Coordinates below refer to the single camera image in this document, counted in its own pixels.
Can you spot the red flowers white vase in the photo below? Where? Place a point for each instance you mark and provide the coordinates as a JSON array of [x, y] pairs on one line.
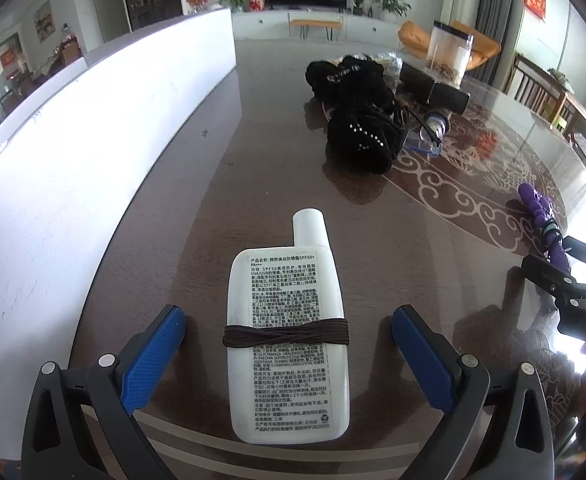
[[196, 6]]

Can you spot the clear plastic jar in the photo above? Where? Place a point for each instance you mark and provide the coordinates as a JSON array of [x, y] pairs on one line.
[[448, 53]]

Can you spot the black rectangular box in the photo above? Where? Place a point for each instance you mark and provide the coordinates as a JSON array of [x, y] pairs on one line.
[[428, 91]]

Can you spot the wooden bench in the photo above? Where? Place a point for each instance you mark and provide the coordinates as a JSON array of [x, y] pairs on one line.
[[332, 29]]

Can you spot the green potted plant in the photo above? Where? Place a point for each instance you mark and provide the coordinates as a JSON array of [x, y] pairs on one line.
[[393, 10]]

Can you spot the black studded glove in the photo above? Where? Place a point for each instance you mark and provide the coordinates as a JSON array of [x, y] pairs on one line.
[[364, 139]]

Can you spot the white sunscreen bottle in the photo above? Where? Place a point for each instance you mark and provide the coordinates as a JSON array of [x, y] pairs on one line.
[[287, 340]]

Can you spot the wooden dining chair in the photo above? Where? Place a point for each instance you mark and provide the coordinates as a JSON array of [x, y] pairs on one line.
[[539, 91]]

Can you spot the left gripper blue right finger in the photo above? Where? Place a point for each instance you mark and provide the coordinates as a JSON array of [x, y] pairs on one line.
[[517, 443]]

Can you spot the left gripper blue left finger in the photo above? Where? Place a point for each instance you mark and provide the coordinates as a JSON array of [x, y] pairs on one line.
[[57, 443]]

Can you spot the black lettered glove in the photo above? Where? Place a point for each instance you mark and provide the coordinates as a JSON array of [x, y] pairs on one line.
[[354, 82]]

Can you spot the bag of wooden sticks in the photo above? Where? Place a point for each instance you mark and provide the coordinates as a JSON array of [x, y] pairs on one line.
[[391, 64]]

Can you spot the orange lounge chair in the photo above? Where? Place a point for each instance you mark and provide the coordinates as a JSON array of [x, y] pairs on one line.
[[416, 40]]

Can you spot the white tv cabinet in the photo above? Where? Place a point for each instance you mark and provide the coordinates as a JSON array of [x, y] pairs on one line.
[[275, 25]]

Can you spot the purple toy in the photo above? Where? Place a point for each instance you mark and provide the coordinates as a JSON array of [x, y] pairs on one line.
[[541, 208]]

